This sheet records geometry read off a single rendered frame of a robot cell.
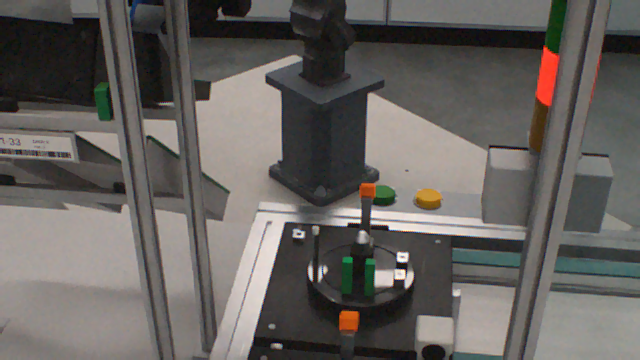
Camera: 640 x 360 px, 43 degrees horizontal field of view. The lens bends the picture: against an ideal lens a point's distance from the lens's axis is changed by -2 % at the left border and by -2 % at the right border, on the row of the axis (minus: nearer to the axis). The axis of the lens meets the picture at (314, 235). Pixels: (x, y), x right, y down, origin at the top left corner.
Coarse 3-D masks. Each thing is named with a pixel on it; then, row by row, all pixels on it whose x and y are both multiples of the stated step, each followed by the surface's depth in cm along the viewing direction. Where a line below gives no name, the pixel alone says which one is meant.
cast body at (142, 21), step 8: (160, 0) 98; (136, 8) 98; (144, 8) 97; (152, 8) 97; (160, 8) 96; (136, 16) 98; (144, 16) 97; (152, 16) 97; (160, 16) 96; (136, 24) 98; (144, 24) 97; (152, 24) 97; (160, 24) 96; (144, 32) 96; (152, 32) 96; (160, 32) 96; (160, 40) 96; (168, 56) 99
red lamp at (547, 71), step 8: (544, 48) 74; (544, 56) 74; (552, 56) 72; (544, 64) 74; (552, 64) 73; (544, 72) 74; (552, 72) 73; (544, 80) 74; (552, 80) 73; (544, 88) 74; (544, 96) 75; (544, 104) 75
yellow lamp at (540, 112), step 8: (536, 96) 77; (536, 104) 76; (536, 112) 77; (544, 112) 75; (536, 120) 77; (544, 120) 76; (536, 128) 77; (544, 128) 76; (536, 136) 77; (536, 144) 78
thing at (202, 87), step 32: (0, 32) 77; (32, 32) 76; (64, 32) 75; (96, 32) 75; (0, 64) 78; (32, 64) 77; (64, 64) 76; (96, 64) 75; (160, 64) 88; (32, 96) 78; (64, 96) 77; (160, 96) 89
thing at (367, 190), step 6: (360, 186) 108; (366, 186) 107; (372, 186) 107; (360, 192) 108; (366, 192) 108; (372, 192) 107; (366, 198) 106; (372, 198) 108; (366, 204) 108; (366, 210) 109; (366, 216) 109; (360, 222) 109; (366, 222) 109; (360, 228) 109; (366, 228) 109
